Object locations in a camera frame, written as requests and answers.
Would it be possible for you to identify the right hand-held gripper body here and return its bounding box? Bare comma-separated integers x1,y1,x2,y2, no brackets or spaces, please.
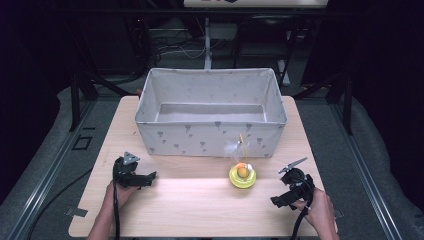
278,156,315,212

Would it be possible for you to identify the white stand post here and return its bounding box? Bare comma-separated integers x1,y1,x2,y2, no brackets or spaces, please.
203,16,213,71

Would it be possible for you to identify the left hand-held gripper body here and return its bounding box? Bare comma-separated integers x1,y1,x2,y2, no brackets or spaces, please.
112,151,149,189

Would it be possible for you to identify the black chair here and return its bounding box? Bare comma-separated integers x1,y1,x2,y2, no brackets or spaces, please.
232,13,298,88

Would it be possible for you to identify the person's left hand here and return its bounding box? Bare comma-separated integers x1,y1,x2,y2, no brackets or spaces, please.
105,179,142,210

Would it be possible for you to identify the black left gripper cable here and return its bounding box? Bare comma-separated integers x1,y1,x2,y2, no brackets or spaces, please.
112,181,122,240

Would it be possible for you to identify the yellow feather cat toy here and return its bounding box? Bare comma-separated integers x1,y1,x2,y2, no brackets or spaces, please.
223,133,258,190

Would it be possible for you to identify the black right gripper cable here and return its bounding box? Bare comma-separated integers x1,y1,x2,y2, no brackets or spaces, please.
289,178,316,240

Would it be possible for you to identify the black metal frame stand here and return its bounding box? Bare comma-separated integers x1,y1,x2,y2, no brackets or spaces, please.
293,64,355,136
68,64,101,133

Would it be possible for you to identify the grey floor rail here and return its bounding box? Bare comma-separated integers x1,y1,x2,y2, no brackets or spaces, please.
329,101,405,240
5,99,98,240

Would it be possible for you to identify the grey fabric storage box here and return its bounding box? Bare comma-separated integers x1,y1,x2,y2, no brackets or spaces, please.
134,67,288,159

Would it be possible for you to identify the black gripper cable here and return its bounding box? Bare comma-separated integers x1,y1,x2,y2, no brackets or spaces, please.
112,181,122,240
289,178,316,240

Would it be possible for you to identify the black floor cable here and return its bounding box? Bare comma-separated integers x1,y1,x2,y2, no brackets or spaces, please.
25,167,94,240

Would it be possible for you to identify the person's right hand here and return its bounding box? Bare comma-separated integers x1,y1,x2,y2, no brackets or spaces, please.
293,187,334,228

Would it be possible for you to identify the grey metal table bracket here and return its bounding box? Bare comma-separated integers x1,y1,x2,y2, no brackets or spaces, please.
64,206,89,218

